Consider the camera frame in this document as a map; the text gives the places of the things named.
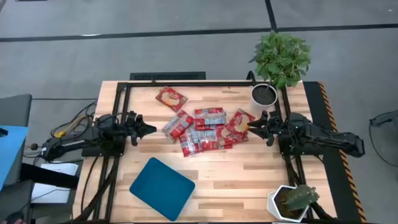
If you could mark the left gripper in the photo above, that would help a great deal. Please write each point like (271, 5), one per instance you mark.
(140, 129)

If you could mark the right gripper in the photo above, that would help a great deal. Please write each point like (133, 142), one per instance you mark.
(275, 133)

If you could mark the red popcorn bag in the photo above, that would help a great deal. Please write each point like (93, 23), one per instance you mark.
(188, 143)
(229, 139)
(206, 137)
(210, 116)
(178, 125)
(240, 122)
(171, 98)

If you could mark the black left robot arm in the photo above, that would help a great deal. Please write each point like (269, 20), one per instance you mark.
(71, 143)

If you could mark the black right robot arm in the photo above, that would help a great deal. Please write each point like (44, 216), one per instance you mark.
(326, 137)

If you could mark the round white plant pot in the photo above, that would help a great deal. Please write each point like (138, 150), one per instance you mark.
(264, 95)

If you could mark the black floor vent grate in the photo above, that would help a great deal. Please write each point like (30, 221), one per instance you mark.
(168, 76)

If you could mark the black hazard-striped mat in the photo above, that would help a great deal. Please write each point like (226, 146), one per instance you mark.
(314, 99)

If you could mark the blue plastic basket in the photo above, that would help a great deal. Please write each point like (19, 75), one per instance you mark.
(161, 188)

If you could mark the green leafy plant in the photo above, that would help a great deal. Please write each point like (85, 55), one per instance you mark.
(281, 59)

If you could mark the hexagonal white plant pot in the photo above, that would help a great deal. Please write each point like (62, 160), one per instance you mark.
(273, 202)

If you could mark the green cactus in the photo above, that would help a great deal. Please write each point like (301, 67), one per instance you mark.
(300, 197)

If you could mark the white paper sheet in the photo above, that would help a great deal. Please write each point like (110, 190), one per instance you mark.
(49, 194)

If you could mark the blue board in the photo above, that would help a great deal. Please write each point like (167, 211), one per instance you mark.
(11, 149)

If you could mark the person's hand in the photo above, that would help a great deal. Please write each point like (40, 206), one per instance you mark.
(14, 221)

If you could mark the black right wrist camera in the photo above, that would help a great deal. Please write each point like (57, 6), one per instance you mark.
(275, 122)

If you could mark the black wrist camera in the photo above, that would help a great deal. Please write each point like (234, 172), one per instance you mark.
(275, 122)
(131, 119)

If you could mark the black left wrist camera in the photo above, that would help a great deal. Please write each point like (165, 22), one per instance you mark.
(131, 119)

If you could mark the black aluminium table frame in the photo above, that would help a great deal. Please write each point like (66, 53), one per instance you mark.
(186, 84)

